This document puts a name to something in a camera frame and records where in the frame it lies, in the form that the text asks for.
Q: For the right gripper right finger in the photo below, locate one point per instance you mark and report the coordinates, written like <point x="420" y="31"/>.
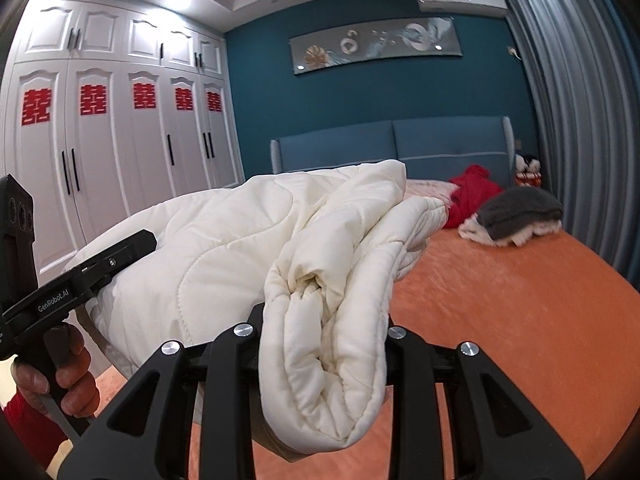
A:
<point x="460" y="392"/>

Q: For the dark grey knit garment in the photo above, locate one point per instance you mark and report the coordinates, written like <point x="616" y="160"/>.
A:
<point x="517" y="207"/>

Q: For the blue upholstered headboard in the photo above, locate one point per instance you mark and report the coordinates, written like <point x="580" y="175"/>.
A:
<point x="432" y="148"/>

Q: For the plush toy by headboard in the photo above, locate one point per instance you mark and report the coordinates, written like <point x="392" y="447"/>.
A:
<point x="528" y="171"/>

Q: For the orange plush bedspread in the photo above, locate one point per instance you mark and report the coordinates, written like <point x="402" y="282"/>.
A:
<point x="558" y="320"/>

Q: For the person's left hand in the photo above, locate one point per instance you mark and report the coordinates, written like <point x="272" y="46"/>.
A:
<point x="82" y="397"/>

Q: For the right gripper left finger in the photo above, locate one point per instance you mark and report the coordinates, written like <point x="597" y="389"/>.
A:
<point x="145" y="431"/>

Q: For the red garment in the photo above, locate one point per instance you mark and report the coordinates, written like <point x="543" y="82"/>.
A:
<point x="474" y="188"/>

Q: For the long wall painting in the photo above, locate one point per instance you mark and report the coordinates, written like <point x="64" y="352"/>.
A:
<point x="372" y="41"/>

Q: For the cream quilted coat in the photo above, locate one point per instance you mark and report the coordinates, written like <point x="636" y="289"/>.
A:
<point x="320" y="251"/>

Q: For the grey-blue curtain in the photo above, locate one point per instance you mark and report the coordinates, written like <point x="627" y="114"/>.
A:
<point x="581" y="59"/>

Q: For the red sleeve forearm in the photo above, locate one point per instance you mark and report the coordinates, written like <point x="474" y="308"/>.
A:
<point x="40" y="435"/>

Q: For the pink floral duvet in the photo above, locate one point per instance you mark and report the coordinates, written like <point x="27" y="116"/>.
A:
<point x="441" y="190"/>

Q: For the cream fluffy garment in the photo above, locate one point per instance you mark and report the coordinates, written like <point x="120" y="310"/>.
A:
<point x="473" y="231"/>

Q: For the white panelled wardrobe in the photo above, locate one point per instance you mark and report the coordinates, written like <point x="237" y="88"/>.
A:
<point x="109" y="107"/>

